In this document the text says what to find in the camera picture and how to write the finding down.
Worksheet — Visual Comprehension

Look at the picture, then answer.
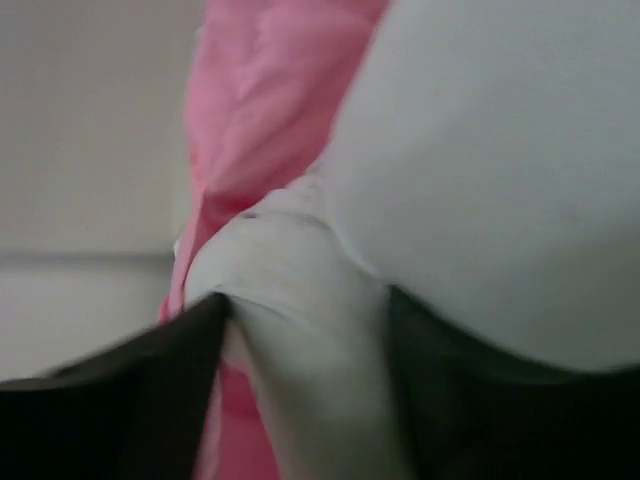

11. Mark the pink pillowcase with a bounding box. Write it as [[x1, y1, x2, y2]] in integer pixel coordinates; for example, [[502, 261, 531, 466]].
[[164, 1, 403, 479]]

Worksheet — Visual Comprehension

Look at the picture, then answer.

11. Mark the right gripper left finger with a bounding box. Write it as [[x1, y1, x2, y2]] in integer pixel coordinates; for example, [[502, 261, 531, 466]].
[[1, 294, 230, 479]]

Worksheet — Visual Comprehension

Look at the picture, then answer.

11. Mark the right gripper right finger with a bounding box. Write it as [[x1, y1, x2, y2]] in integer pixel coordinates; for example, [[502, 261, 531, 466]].
[[387, 288, 639, 479]]

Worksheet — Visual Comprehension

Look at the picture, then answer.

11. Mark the white pillow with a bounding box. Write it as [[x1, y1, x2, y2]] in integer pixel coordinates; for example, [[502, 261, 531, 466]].
[[183, 0, 640, 480]]

